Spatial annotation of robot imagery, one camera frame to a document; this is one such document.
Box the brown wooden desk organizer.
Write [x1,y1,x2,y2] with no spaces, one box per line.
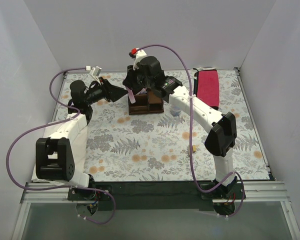
[128,90,164,115]

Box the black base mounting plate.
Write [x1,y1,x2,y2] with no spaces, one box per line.
[67,180,243,211]

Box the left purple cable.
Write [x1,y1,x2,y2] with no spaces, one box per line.
[5,65,116,225]

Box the pink highlighter marker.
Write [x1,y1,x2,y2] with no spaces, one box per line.
[125,86,136,104]

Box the floral patterned table mat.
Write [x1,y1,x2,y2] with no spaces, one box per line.
[47,70,270,182]

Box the clear jar of paperclips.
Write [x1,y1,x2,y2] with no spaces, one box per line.
[170,105,182,117]

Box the purple cable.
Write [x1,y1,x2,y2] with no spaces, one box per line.
[5,65,116,225]
[137,44,244,217]

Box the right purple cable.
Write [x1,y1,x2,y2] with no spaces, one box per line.
[137,44,244,217]

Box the pink capped white pen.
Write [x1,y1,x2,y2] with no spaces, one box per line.
[137,88,147,95]

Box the aluminium frame rail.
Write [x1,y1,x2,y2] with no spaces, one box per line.
[20,181,291,204]

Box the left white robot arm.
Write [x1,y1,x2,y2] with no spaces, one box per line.
[35,78,128,200]

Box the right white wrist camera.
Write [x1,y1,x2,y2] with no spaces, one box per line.
[129,48,147,70]

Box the red cloth black trim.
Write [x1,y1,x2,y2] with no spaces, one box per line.
[193,68,220,110]

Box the white folded cloth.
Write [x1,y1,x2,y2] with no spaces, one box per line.
[31,125,88,186]

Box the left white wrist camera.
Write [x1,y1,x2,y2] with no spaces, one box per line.
[89,66,102,81]

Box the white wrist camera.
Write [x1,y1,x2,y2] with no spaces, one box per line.
[129,48,147,70]
[89,66,102,81]

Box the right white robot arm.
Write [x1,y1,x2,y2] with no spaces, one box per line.
[123,55,238,199]

